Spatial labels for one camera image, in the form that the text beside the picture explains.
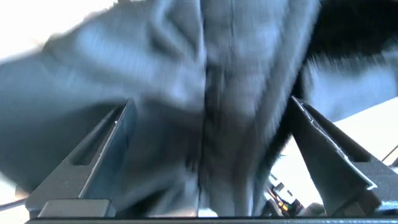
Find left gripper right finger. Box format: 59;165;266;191
289;95;398;217

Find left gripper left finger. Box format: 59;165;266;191
24;98;137;218

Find black shorts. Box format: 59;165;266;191
0;0;398;218

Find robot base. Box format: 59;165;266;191
262;172;324;218

